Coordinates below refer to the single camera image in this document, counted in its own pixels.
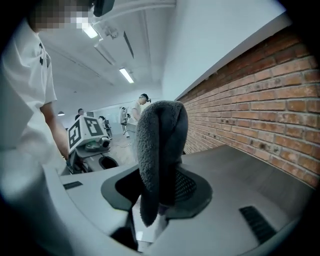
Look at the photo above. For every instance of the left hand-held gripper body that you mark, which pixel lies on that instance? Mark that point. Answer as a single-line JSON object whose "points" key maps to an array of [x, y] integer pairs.
{"points": [[83, 132]]}

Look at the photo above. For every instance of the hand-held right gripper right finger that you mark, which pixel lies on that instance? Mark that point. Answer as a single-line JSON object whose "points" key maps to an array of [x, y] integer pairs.
{"points": [[200, 192]]}

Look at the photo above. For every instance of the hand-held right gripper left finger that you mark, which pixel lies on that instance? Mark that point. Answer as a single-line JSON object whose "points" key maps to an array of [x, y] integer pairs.
{"points": [[110, 190]]}

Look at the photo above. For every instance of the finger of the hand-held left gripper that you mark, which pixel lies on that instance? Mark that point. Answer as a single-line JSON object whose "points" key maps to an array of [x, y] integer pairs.
{"points": [[108, 162]]}

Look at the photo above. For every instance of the dark grey cloth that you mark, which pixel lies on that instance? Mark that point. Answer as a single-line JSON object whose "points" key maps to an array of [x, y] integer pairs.
{"points": [[152, 150]]}

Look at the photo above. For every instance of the person's left forearm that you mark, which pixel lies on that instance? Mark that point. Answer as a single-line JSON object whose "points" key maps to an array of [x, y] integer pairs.
{"points": [[56, 130]]}

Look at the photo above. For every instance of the round pendant lamp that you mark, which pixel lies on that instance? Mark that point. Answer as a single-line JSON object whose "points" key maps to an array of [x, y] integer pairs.
{"points": [[61, 113]]}

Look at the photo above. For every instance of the person's white shirt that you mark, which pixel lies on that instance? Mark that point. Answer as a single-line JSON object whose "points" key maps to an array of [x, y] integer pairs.
{"points": [[22, 100]]}

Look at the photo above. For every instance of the long ceiling light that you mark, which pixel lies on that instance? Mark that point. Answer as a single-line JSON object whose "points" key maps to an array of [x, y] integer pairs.
{"points": [[126, 75], [90, 31]]}

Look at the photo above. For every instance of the dark ceiling vent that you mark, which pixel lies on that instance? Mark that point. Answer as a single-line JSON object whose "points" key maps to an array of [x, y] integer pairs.
{"points": [[128, 45]]}

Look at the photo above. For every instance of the black head-worn camera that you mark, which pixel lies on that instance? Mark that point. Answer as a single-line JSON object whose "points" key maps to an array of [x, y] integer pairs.
{"points": [[102, 7]]}

